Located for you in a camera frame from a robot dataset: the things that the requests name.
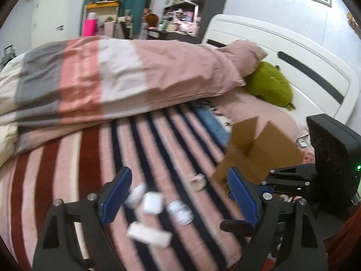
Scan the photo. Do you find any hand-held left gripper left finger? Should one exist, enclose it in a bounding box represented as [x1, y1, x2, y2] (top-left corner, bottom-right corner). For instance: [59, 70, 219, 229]
[32, 166, 133, 271]

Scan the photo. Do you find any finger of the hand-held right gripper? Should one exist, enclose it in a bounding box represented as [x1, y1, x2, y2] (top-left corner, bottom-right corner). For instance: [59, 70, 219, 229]
[220, 220, 256, 235]
[260, 164, 320, 196]

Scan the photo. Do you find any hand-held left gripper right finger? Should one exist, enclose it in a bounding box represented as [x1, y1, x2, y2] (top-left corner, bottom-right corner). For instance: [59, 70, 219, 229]
[226, 166, 330, 271]

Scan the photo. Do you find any brown cardboard box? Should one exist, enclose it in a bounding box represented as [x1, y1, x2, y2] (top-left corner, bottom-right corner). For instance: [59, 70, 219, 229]
[211, 116, 304, 194]

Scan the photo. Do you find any person's right forearm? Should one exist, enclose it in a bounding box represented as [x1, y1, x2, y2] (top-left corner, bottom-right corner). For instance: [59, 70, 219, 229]
[324, 212, 361, 271]

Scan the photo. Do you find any striped pink bed blanket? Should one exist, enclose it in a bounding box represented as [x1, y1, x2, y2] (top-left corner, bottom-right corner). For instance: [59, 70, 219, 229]
[0, 102, 282, 271]

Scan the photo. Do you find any blue folded cloth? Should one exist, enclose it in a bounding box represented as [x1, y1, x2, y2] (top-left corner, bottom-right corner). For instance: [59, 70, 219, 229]
[194, 104, 231, 145]

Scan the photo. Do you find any green plush toy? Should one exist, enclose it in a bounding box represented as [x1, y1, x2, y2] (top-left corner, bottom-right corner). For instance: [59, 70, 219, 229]
[243, 61, 295, 111]

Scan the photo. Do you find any white bed headboard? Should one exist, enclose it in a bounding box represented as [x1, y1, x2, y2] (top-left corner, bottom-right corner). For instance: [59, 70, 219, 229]
[203, 14, 356, 127]

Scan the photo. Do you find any pink grey folded quilt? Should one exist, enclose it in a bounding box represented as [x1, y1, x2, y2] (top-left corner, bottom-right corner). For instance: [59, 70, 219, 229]
[0, 38, 246, 159]

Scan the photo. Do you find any pink pillow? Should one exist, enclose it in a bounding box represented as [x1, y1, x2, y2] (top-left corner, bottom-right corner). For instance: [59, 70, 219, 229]
[217, 40, 268, 66]

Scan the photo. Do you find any pink bottle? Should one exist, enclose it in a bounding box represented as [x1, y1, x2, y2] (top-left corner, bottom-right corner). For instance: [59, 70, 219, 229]
[83, 12, 98, 37]

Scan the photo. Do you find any yellow cabinet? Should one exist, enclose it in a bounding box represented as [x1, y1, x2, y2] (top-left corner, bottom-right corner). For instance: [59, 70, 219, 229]
[84, 1, 120, 38]

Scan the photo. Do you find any white door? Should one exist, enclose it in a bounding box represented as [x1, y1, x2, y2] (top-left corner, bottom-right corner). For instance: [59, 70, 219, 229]
[30, 0, 72, 49]

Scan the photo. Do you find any teal curtain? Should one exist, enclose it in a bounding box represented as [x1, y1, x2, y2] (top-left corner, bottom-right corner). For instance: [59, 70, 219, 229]
[82, 0, 150, 39]

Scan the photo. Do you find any cluttered wall shelf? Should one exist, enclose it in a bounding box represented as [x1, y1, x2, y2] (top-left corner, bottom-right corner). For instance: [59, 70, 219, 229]
[162, 0, 213, 38]

